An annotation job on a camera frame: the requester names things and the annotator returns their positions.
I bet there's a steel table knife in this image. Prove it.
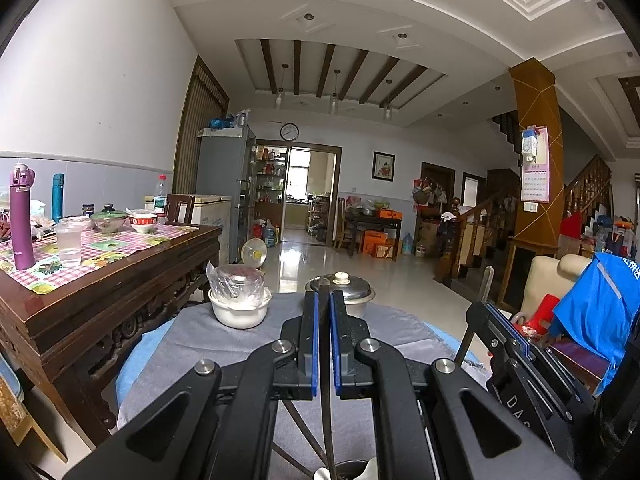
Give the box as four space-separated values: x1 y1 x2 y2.
453 266 497 364

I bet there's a steel pot lid cream knob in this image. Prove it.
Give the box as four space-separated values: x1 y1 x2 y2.
305 271 377 307

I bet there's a blue jacket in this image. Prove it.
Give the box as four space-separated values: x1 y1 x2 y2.
551 252 640 397

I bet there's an orange cardboard box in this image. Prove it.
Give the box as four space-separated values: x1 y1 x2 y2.
360 230 390 257

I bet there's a dark wooden side table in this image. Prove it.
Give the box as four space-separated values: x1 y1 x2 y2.
344 207 404 257

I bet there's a white bowl with plastic wrap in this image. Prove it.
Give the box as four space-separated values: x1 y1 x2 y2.
206 261 274 330

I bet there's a cream chair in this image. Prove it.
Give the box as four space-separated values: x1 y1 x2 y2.
510 254 594 328

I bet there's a white chest freezer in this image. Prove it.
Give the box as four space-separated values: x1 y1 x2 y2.
144 194 234 262

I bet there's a framed wall picture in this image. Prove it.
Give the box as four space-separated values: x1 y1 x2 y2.
371 151 396 181

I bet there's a teal thermos bottle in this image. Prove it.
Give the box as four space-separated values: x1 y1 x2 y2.
51 173 65 225

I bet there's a carved dark wooden table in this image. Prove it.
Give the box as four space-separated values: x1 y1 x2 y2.
0 222 224 452

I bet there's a red plastic child chair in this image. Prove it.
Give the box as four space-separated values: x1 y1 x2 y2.
521 294 562 337

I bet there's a small white fan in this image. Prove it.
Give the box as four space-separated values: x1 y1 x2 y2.
240 238 267 266

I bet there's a checked tablecloth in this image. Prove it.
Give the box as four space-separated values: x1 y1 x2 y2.
0 222 202 296

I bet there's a clear plastic cup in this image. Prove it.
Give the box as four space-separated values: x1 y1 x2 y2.
54 222 84 269

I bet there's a wooden staircase railing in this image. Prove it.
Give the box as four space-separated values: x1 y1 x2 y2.
434 154 613 283

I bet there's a green bowl with glass lid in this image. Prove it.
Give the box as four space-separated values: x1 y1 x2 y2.
89 203 130 235

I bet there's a wooden chair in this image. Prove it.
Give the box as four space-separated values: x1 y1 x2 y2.
166 193 196 226

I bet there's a blue table cover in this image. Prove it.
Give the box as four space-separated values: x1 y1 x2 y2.
115 319 493 408

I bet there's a wooden pillar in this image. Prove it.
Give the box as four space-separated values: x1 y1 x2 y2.
508 57 567 262

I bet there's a dark utensil holder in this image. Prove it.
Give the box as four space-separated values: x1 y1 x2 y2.
333 459 370 480

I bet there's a purple thermos bottle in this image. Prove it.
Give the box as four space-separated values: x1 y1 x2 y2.
9 163 37 271

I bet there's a clear bottle with red cap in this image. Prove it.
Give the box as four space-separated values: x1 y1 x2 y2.
153 174 169 225

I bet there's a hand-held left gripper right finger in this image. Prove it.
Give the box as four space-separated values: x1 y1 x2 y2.
329 290 583 480

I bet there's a red patterned bowl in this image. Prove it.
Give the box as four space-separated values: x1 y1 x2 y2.
128 212 160 235

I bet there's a grey refrigerator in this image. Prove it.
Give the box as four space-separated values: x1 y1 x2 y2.
196 127 257 267

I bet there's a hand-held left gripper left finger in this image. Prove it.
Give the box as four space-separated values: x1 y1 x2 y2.
62 290 321 480

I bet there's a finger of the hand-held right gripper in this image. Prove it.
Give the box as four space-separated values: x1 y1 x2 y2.
466 301 522 362
487 303 597 412

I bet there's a wall calendar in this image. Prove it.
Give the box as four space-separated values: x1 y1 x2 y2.
519 126 550 205

